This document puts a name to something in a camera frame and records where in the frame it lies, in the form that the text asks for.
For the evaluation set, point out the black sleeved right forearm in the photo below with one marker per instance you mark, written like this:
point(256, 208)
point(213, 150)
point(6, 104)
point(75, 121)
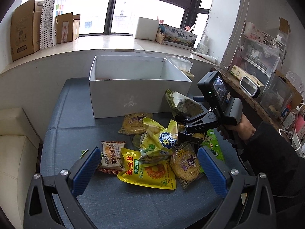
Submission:
point(268, 152)

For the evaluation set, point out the white storage box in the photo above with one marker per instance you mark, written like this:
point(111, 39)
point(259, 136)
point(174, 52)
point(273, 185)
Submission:
point(126, 84)

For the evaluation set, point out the black yellow chip bag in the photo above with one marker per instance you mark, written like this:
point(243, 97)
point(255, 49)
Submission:
point(183, 137)

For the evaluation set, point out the clear plastic drawer organizer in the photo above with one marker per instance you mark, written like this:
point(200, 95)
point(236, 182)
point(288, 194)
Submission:
point(259, 60)

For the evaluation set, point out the dotted white paper bag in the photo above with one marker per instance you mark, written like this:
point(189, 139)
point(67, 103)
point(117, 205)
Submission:
point(50, 10)

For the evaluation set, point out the dark wooden side table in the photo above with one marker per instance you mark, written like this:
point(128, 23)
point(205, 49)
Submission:
point(251, 108)

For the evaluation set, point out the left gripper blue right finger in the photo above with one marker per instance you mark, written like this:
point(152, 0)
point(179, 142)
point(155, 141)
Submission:
point(215, 170)

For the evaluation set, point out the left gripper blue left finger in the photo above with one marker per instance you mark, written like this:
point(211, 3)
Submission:
point(83, 169)

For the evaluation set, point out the large cardboard box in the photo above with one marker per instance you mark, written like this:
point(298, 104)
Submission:
point(25, 29)

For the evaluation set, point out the tissue pack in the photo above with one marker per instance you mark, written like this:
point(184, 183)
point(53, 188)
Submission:
point(182, 64)

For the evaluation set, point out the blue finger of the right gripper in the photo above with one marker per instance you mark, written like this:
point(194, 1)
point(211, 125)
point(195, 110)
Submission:
point(199, 98)

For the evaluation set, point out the green garlic pea bag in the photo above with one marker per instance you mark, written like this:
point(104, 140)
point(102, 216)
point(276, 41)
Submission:
point(83, 153)

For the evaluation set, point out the black window frame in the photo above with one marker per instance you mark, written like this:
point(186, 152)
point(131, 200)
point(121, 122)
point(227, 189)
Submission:
point(117, 17)

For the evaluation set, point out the clear acrylic box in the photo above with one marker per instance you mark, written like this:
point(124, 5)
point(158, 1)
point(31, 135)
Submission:
point(276, 96)

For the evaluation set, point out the black action camera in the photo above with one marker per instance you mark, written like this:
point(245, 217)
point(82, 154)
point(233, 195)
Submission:
point(214, 91)

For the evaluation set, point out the white tube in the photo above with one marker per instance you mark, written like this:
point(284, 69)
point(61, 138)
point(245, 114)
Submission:
point(205, 56)

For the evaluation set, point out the yellow-green pea snack bag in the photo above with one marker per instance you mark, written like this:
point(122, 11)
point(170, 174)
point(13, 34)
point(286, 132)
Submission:
point(158, 141)

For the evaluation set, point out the white lotion bottle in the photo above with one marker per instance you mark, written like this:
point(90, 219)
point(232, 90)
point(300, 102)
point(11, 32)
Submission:
point(202, 47)

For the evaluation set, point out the white foam box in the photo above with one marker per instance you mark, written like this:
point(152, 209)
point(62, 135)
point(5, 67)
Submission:
point(146, 29)

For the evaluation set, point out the cream leather sofa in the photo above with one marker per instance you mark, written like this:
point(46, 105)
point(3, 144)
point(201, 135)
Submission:
point(19, 151)

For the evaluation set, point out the small open cardboard box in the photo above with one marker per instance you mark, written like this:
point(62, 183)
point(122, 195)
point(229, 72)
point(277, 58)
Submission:
point(67, 27)

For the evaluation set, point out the bright green snack bag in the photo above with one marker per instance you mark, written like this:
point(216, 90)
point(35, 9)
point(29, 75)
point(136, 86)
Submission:
point(210, 140)

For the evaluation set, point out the rice cake snack packet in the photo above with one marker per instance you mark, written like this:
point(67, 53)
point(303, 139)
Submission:
point(111, 159)

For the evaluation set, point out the white digital clock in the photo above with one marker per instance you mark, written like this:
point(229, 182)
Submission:
point(250, 87)

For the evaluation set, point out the Kuromi Lay's chips bag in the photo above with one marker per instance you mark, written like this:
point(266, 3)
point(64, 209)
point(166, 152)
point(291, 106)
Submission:
point(185, 164)

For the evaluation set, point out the beige tissue box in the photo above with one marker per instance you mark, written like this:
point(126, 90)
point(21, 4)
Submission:
point(239, 73)

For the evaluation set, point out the person's right hand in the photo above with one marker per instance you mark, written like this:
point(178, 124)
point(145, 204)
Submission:
point(245, 130)

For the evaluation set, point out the pale green chip bag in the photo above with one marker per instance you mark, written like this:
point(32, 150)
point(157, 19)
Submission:
point(182, 105)

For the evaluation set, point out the printed landscape carton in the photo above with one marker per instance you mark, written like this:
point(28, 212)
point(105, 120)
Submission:
point(177, 37)

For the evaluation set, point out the yellow sunflower seed bag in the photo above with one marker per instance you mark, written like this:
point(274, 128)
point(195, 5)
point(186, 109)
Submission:
point(157, 175)

